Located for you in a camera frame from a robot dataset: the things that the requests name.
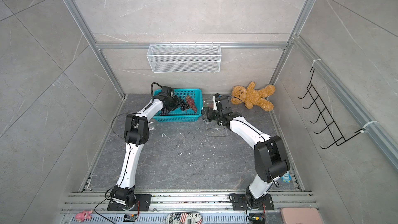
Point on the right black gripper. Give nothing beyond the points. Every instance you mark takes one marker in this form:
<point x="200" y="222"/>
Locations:
<point x="211" y="110"/>

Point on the dark purple grape bunch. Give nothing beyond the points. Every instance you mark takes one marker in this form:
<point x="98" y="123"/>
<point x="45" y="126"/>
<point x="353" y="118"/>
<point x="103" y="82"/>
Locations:
<point x="183" y="104"/>

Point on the pink plush toy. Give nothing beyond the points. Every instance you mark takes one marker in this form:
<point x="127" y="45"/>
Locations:
<point x="83" y="216"/>

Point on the black wire hook rack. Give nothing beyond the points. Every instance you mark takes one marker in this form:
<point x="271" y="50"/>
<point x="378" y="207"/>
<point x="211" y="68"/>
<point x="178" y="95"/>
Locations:
<point x="325" y="116"/>

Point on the flag pattern object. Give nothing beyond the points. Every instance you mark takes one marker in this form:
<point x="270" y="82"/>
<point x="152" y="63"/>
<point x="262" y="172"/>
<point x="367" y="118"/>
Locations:
<point x="184" y="218"/>

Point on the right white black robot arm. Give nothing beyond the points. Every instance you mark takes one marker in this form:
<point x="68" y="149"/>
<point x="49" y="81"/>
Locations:
<point x="270" y="155"/>

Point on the white wire mesh shelf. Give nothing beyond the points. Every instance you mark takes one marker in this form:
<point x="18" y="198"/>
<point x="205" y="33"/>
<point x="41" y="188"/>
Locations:
<point x="178" y="58"/>

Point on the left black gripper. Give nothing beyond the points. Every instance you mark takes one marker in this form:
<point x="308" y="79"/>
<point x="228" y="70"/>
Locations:
<point x="178" y="101"/>

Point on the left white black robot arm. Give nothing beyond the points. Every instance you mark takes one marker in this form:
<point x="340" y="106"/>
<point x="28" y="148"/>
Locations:
<point x="136" y="134"/>

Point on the brown teddy bear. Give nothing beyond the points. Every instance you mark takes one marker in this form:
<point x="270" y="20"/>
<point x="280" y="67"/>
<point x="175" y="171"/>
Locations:
<point x="252" y="97"/>

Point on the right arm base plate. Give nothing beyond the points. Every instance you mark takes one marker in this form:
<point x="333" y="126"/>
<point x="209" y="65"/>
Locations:
<point x="239" y="203"/>

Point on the blue owl toy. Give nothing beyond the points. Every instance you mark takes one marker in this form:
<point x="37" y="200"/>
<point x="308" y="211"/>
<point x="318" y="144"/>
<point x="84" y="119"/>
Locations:
<point x="286" y="178"/>

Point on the pink pad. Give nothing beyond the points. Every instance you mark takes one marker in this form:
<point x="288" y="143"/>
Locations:
<point x="301" y="215"/>

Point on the teal plastic basket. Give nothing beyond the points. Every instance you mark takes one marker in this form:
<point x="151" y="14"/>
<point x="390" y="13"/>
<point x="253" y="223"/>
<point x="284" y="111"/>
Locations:
<point x="184" y="116"/>

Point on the clear clamshell container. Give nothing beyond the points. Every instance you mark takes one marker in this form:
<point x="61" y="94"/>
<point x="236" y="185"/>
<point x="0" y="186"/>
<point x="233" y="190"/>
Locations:
<point x="209" y="114"/>
<point x="217" y="131"/>
<point x="151" y="125"/>

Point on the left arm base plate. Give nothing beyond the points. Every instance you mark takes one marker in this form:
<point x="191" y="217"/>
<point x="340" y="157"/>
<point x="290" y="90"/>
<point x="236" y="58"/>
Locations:
<point x="141" y="200"/>

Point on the red grape bunch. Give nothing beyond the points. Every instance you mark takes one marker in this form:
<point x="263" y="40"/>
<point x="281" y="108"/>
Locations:
<point x="190" y="101"/>

